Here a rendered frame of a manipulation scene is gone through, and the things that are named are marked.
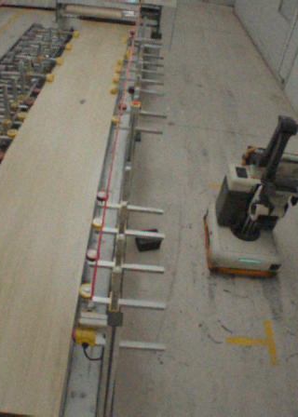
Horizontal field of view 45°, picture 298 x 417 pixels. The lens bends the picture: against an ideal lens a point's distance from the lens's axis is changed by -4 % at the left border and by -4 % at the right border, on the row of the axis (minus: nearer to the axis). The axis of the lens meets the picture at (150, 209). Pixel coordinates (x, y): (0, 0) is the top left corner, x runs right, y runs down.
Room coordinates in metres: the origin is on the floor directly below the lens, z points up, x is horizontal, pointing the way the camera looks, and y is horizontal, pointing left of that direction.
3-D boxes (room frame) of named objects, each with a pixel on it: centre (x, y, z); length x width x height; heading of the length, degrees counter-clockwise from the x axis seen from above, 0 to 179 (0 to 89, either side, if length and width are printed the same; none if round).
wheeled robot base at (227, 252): (2.38, -0.86, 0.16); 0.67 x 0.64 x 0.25; 5
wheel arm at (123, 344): (0.84, 0.03, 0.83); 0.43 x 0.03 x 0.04; 96
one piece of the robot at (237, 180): (2.47, -0.85, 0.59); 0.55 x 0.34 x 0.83; 95
